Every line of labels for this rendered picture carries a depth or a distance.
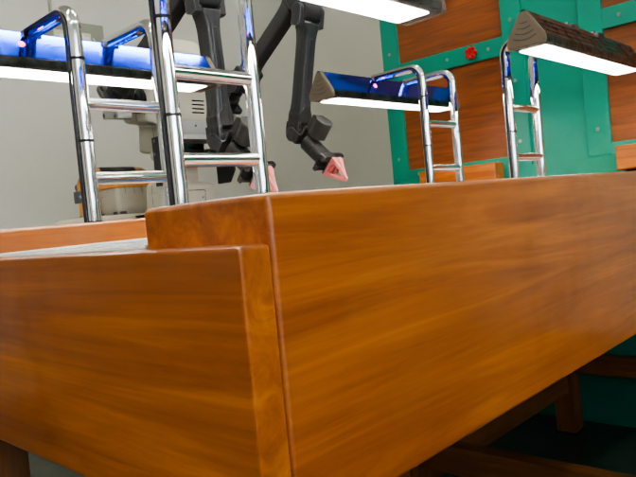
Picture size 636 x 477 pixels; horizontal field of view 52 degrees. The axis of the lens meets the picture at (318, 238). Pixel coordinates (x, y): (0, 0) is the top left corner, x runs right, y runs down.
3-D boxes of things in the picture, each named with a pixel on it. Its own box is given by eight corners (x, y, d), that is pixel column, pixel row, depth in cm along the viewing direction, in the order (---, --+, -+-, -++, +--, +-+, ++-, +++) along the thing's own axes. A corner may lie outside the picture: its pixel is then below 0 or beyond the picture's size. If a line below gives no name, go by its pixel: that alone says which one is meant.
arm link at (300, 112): (314, 8, 213) (290, 2, 206) (326, 7, 210) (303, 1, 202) (303, 141, 222) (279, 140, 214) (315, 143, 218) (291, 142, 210)
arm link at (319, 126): (304, 134, 221) (285, 133, 214) (318, 105, 215) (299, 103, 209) (325, 155, 215) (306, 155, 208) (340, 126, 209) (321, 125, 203)
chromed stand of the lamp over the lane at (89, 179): (38, 282, 116) (9, 27, 114) (138, 268, 130) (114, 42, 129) (91, 283, 103) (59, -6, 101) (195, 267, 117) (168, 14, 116)
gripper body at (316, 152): (345, 155, 209) (331, 142, 213) (324, 155, 202) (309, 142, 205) (336, 172, 212) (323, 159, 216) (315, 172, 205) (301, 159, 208)
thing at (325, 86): (309, 101, 172) (306, 74, 171) (439, 112, 217) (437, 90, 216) (331, 96, 166) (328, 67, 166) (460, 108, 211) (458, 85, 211)
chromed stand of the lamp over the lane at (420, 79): (378, 233, 186) (362, 75, 184) (417, 227, 201) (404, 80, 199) (434, 230, 173) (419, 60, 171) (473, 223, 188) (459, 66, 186)
